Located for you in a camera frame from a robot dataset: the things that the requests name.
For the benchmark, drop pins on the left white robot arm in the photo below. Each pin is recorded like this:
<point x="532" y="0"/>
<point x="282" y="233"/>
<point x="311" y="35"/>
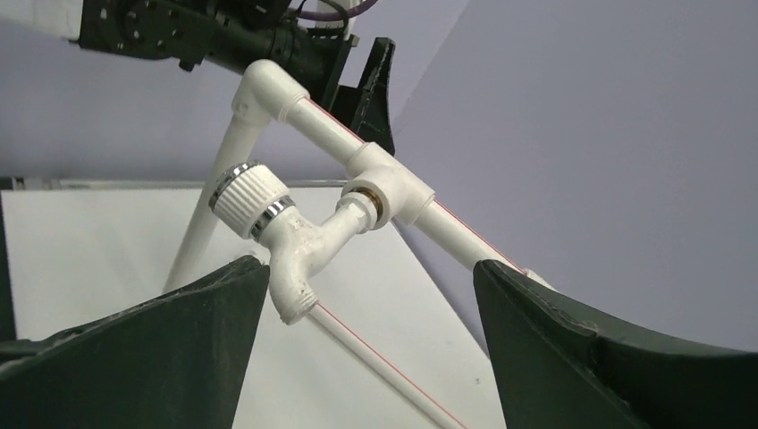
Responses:
<point x="231" y="34"/>

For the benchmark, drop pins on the white plastic water faucet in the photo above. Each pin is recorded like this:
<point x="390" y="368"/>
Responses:
<point x="255" y="204"/>

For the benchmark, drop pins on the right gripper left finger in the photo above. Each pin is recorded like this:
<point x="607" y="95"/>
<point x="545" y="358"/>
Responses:
<point x="175" y="361"/>

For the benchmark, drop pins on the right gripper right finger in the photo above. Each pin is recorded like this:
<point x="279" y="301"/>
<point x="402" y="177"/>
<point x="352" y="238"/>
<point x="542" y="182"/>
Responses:
<point x="559" y="363"/>

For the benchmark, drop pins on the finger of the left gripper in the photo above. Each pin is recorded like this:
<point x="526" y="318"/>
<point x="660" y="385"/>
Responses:
<point x="365" y="108"/>

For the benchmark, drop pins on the white PVC pipe frame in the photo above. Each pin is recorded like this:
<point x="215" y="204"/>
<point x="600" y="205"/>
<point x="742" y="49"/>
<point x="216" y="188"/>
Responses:
<point x="268" y="93"/>

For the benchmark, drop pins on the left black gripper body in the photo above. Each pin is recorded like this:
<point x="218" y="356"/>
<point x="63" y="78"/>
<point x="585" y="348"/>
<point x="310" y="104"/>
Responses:
<point x="314" y="57"/>

